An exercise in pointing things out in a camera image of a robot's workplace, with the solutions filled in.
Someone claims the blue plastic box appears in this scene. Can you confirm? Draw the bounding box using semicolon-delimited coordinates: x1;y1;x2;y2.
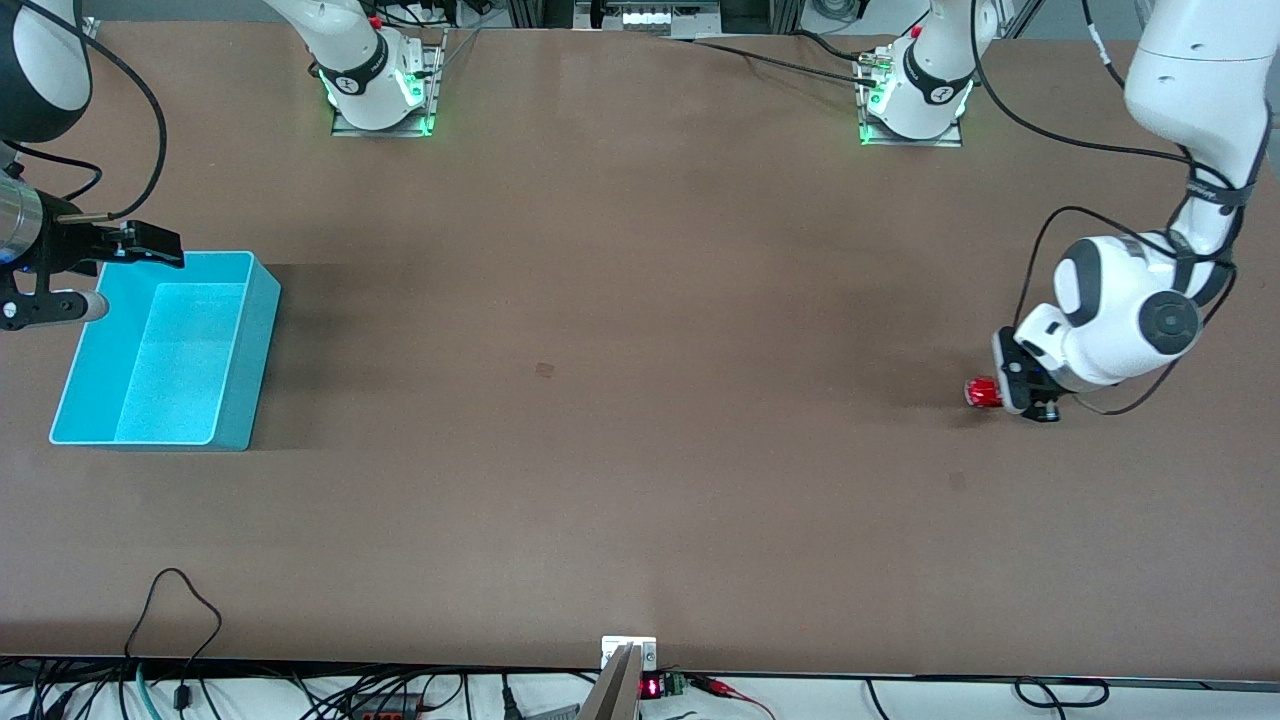
49;250;282;452

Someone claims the white lit device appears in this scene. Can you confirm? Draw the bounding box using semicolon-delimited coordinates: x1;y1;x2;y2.
575;0;721;36

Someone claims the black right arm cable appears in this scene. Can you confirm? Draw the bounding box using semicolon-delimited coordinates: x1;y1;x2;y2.
0;0;167;223

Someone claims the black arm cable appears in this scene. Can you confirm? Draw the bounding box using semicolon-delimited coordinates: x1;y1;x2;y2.
0;0;167;223
970;0;1246;416

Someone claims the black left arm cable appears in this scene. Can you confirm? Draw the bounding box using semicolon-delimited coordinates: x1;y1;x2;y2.
970;0;1246;416

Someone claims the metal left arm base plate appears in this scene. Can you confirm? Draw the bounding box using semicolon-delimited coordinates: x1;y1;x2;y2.
858;45;964;149

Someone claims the black coiled cable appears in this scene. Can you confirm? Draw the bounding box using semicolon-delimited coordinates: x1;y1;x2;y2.
865;678;1111;720

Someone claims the thin black looped cable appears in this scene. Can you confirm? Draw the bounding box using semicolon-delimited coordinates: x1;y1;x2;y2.
125;568;223;706

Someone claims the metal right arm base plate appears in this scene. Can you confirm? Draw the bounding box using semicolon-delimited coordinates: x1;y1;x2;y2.
331;30;446;138

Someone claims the long black table cable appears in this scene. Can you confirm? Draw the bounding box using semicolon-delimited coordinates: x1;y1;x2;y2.
660;35;883;86

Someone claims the red clip wire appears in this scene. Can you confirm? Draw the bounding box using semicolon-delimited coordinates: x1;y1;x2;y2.
690;675;776;720

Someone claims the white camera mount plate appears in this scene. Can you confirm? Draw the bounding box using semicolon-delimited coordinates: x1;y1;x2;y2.
601;636;658;671

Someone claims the grey metal camera bar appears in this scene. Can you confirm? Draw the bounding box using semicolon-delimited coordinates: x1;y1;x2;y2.
578;645;641;720

